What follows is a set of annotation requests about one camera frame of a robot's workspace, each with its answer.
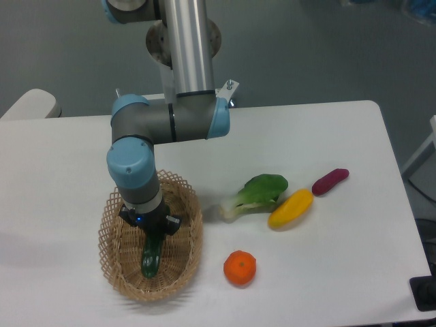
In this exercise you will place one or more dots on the green cucumber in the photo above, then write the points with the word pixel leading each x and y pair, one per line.
pixel 151 255

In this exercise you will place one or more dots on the white chair armrest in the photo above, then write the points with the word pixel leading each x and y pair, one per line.
pixel 34 104

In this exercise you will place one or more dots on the white furniture frame right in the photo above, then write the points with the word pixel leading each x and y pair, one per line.
pixel 424 151

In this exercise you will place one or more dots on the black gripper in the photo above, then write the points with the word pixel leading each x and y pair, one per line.
pixel 157 223

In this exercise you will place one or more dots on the black device at table edge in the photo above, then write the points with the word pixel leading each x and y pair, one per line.
pixel 423 290

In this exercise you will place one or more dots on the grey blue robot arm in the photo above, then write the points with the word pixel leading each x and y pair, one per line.
pixel 184 42

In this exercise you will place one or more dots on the green bok choy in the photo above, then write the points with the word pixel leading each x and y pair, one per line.
pixel 260 193

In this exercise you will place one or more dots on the purple sweet potato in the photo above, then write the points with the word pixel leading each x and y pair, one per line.
pixel 324 184

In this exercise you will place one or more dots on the yellow pepper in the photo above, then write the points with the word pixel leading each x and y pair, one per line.
pixel 295 206

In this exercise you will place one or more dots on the orange tangerine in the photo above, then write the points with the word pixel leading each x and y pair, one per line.
pixel 240 268

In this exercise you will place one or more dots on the oval wicker basket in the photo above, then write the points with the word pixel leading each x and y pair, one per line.
pixel 120 245

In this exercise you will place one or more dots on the blue bag top right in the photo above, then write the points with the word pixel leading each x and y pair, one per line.
pixel 422 11

